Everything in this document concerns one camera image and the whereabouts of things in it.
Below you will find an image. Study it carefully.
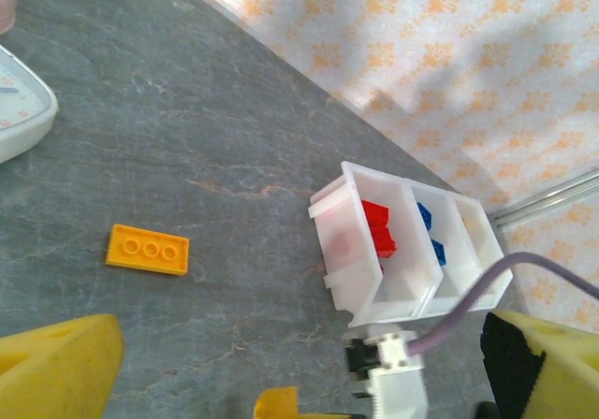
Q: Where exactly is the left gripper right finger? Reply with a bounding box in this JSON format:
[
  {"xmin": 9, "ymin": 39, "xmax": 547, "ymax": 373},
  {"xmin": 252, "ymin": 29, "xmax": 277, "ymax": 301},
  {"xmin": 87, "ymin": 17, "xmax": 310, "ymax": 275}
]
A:
[{"xmin": 481, "ymin": 310, "xmax": 599, "ymax": 419}]

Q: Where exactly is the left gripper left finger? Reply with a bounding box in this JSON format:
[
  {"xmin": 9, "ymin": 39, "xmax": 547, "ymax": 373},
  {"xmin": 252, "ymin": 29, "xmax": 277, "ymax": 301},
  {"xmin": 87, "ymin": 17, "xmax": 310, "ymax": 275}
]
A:
[{"xmin": 0, "ymin": 313, "xmax": 125, "ymax": 419}]

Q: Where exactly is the yellow lego plate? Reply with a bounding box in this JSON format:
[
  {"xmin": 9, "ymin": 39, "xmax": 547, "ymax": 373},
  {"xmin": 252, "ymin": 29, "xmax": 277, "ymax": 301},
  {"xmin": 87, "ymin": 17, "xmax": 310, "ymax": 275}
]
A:
[{"xmin": 105, "ymin": 224, "xmax": 191, "ymax": 277}]

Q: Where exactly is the blue lego brick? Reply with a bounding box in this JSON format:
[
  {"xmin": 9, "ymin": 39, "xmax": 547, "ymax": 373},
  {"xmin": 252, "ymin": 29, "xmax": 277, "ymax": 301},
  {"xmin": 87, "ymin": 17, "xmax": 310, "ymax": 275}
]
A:
[
  {"xmin": 430, "ymin": 238, "xmax": 448, "ymax": 268},
  {"xmin": 416, "ymin": 202, "xmax": 434, "ymax": 231}
]

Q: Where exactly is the red lego brick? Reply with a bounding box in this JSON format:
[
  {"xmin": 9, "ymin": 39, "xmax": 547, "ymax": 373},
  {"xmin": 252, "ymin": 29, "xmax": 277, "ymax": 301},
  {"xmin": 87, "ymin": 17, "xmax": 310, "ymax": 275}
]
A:
[
  {"xmin": 360, "ymin": 198, "xmax": 391, "ymax": 226},
  {"xmin": 369, "ymin": 224, "xmax": 399, "ymax": 258}
]

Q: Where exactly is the translucent white storage bin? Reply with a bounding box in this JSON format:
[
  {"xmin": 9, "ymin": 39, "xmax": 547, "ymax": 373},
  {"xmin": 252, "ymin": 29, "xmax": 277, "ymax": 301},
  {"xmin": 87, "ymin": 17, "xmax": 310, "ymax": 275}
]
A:
[
  {"xmin": 307, "ymin": 160, "xmax": 444, "ymax": 329},
  {"xmin": 402, "ymin": 178, "xmax": 490, "ymax": 320},
  {"xmin": 450, "ymin": 193, "xmax": 515, "ymax": 313}
]

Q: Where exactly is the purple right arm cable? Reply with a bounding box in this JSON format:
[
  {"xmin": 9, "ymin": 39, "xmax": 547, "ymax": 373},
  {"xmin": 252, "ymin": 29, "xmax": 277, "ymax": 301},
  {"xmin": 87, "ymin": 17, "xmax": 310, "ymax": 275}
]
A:
[{"xmin": 409, "ymin": 252, "xmax": 599, "ymax": 357}]

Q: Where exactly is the white connector mount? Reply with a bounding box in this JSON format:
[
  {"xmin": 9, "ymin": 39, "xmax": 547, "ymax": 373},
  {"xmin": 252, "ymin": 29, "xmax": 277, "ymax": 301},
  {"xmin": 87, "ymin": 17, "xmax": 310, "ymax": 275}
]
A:
[{"xmin": 344, "ymin": 323, "xmax": 430, "ymax": 419}]

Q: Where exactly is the aluminium frame post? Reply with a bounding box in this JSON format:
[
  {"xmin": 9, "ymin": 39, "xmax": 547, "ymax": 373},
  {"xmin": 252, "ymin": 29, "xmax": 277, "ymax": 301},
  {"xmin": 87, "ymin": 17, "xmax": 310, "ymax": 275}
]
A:
[{"xmin": 493, "ymin": 167, "xmax": 599, "ymax": 226}]

